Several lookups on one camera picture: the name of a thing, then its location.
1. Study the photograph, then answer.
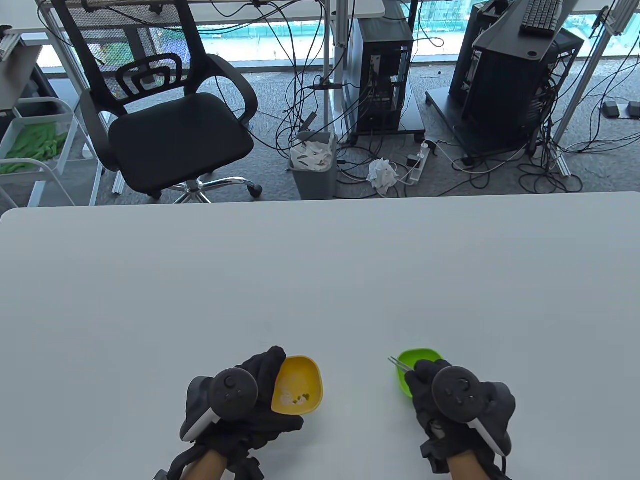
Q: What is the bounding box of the yellow small dish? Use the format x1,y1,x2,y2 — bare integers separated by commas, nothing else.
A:
271,355,324,416

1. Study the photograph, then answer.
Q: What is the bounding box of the black keyboard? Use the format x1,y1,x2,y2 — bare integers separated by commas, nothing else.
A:
519,0,565,37

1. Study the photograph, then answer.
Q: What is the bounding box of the black rolling platform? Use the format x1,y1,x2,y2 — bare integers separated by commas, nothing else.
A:
348,82,427,147

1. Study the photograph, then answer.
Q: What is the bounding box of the white trash bag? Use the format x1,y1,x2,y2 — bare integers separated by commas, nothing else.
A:
291,140,335,172

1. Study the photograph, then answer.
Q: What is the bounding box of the green cloth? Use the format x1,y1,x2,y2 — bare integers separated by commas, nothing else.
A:
0,122,68,176

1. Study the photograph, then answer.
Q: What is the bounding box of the tangle of black cables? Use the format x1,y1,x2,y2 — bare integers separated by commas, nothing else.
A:
272,65,601,196

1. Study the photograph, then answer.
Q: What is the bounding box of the person's left forearm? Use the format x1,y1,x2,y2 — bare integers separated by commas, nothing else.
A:
152,445,265,480

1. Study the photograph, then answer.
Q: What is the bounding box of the white power strip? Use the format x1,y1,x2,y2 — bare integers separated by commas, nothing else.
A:
407,141,432,183

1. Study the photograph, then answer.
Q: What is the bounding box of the silver aluminium frame leg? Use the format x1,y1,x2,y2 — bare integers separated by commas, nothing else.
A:
552,0,633,177

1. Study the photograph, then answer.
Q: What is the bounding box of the person's left hand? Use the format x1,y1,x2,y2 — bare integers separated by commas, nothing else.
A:
192,346,305,463

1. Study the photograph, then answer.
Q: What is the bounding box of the grey trash bin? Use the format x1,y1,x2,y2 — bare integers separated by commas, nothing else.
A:
290,131,338,201

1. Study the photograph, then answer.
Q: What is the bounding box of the black tilted desk panel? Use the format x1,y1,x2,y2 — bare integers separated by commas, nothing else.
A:
472,0,576,62

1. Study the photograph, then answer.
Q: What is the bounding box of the white desk post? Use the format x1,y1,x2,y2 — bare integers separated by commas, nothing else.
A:
322,0,351,136

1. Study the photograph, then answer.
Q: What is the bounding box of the white metal trolley cart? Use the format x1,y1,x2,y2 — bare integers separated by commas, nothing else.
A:
0,96,104,208

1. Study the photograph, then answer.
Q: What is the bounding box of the crumpled white paper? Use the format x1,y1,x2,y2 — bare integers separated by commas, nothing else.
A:
366,158,401,191

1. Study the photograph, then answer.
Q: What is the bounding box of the large black computer tower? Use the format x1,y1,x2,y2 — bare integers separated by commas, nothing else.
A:
449,2,585,151

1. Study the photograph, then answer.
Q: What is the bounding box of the black mesh office chair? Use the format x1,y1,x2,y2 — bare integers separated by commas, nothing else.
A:
50,0,263,204

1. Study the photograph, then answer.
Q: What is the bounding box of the person's right hand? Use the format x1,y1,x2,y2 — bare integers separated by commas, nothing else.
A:
405,360,502,474

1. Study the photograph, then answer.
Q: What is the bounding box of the black flat floor platform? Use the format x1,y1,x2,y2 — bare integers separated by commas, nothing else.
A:
426,89,543,160

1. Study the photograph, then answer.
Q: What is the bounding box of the green small dish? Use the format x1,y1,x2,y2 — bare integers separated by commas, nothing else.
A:
396,348,445,399

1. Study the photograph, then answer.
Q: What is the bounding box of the black white controller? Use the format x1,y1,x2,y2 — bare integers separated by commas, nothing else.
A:
431,366,517,457
180,367,260,443

